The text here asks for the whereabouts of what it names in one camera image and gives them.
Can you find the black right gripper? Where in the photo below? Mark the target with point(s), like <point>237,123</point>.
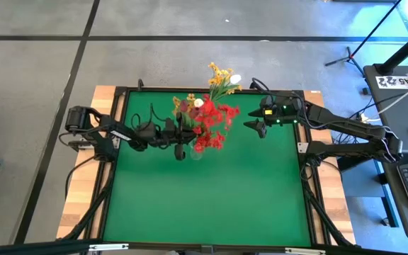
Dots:
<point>285,110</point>

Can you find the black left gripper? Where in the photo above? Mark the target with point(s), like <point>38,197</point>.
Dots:
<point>170,134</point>

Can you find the red artificial flower bunch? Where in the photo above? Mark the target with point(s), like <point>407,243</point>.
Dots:
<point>207,141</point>
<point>212,110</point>

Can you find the white artificial tulip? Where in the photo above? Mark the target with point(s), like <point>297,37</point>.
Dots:
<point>235,78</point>
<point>198,102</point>

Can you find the yellow artificial flower bunch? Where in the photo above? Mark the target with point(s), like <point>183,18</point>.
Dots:
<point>176,102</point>
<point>218,79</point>

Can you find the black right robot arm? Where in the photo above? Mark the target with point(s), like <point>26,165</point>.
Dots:
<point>342,124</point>

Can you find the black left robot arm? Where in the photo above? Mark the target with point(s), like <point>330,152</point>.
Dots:
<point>103,122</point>

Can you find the clear glass vase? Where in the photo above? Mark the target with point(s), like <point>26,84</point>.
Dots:
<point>196,155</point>

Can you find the green table mat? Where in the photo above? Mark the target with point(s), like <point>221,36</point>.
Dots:
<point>207,198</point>

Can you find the black tripod light stand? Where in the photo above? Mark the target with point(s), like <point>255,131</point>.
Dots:
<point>349,57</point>

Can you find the black diagonal support strut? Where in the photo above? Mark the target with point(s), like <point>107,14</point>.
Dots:
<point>326,216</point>
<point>90,213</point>

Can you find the white printed paper label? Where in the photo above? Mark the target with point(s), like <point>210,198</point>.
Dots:
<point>388,82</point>

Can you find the blue desk leg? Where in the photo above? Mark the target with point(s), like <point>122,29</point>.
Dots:
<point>386,191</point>

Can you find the thick black stand pole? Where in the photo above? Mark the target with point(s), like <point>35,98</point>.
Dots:
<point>406,51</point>

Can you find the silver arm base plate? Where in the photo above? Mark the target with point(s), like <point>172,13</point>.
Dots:
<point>114,143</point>
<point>302,147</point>

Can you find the black table frame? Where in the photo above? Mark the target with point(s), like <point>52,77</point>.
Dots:
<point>154,246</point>

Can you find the silver metal bracket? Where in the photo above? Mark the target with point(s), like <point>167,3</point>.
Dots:
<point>305,251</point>
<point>108,246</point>

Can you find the black horizontal frame bar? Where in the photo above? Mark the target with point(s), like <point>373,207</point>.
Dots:
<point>30,249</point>

